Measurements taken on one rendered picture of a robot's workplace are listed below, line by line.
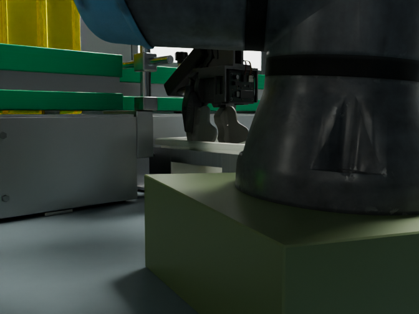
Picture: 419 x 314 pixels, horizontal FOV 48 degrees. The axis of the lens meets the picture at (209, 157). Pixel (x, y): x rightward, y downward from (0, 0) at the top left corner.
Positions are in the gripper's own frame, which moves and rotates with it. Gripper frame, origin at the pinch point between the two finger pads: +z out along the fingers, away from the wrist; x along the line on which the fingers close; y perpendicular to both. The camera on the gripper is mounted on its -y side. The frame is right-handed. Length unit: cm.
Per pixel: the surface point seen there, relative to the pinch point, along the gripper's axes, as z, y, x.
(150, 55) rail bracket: -15.3, -1.1, -10.4
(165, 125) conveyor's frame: -4.8, -11.7, 0.0
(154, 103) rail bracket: -8.5, -1.2, -9.7
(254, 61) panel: -20, -31, 44
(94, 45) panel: -20.3, -29.6, -3.8
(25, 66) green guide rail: -12.8, -3.4, -27.7
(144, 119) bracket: -6.1, -1.9, -11.0
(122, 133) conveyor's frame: -4.2, -1.8, -14.9
